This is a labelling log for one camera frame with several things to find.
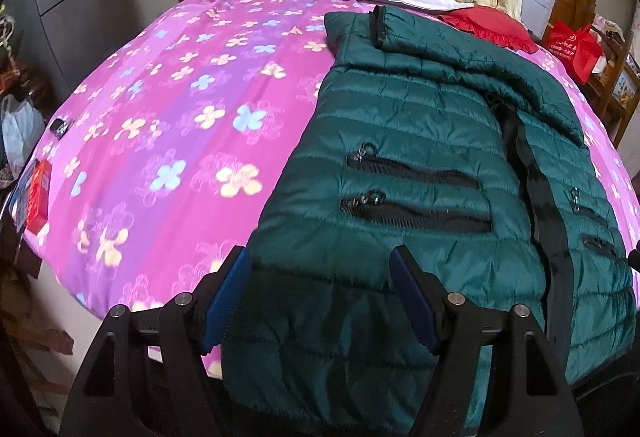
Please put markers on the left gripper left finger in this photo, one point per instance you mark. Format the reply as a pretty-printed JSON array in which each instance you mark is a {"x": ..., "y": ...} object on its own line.
[{"x": 144, "y": 375}]

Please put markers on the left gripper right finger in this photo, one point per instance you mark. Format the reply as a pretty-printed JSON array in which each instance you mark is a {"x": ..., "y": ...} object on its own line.
[{"x": 527, "y": 393}]

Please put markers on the dark green puffer jacket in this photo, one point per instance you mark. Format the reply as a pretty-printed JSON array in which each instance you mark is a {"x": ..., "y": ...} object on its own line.
[{"x": 467, "y": 154}]

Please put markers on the red box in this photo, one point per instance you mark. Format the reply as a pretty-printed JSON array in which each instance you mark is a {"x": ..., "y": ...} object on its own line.
[{"x": 38, "y": 197}]

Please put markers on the pink floral bed sheet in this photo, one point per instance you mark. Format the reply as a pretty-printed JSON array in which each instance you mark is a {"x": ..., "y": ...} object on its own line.
[{"x": 175, "y": 144}]

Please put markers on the small black device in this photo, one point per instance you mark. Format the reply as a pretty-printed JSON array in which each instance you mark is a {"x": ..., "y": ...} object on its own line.
[{"x": 60, "y": 125}]

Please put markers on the white plastic bag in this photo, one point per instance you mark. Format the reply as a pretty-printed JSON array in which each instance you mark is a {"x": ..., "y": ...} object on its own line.
[{"x": 21, "y": 128}]

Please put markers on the wooden chair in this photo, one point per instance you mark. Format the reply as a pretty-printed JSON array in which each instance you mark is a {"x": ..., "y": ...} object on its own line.
[{"x": 614, "y": 93}]

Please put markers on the red shopping bag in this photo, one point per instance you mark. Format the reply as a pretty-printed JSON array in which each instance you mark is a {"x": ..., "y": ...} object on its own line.
[{"x": 578, "y": 50}]

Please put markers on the red ruffled cushion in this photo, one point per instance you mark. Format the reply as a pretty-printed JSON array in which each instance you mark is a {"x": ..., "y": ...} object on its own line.
[{"x": 491, "y": 25}]

